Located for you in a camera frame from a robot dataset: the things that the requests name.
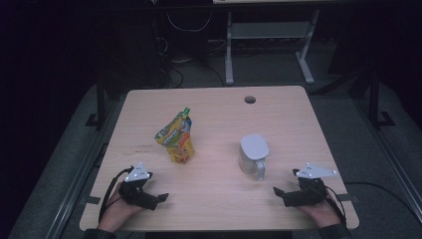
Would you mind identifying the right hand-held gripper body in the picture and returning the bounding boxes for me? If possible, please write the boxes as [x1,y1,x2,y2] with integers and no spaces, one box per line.
[284,162,338,207]

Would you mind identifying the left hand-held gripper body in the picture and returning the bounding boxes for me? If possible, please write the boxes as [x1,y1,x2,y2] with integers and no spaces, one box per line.
[117,161,159,211]

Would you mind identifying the clear container with white lid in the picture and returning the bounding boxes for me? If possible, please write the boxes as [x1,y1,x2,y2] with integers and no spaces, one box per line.
[238,133,271,182]

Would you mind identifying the yellow snack pouch green cap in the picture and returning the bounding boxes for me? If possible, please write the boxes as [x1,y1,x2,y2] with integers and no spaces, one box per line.
[153,107,196,165]

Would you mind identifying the person's right hand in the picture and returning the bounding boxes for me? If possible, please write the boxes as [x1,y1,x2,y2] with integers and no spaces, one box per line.
[295,195,341,229]

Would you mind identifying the person's left hand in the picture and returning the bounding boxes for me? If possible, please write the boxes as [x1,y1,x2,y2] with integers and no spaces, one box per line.
[97,182,143,233]

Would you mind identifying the grey tape strip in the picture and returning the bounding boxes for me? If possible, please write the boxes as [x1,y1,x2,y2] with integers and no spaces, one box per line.
[79,195,102,205]
[335,193,360,203]

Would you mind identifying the black metal stand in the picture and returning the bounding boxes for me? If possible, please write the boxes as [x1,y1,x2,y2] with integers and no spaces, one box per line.
[367,68,396,128]
[85,83,107,130]

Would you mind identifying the left hand-held gripper black cable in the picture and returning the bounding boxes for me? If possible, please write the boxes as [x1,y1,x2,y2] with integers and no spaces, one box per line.
[98,167,133,223]

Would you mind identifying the hand-held gripper black cable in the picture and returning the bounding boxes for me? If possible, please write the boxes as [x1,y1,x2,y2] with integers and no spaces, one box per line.
[98,167,133,223]
[310,184,347,227]

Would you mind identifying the right hand-held gripper black cable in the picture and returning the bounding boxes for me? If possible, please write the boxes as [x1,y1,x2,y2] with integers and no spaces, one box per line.
[310,184,347,227]

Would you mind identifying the metal floor rail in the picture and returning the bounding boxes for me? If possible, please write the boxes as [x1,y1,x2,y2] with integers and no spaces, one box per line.
[351,96,422,220]
[44,96,112,239]

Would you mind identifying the black floor cable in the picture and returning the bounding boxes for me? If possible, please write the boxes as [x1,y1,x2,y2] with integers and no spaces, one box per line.
[344,181,417,217]

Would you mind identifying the black floor cables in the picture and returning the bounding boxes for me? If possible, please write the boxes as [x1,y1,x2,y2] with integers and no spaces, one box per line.
[160,58,227,88]

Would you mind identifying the white metal desk frame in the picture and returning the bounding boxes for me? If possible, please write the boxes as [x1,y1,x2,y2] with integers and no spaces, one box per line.
[224,9,321,86]

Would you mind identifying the white hanging cable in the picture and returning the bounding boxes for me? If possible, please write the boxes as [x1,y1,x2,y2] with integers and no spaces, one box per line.
[166,12,213,33]

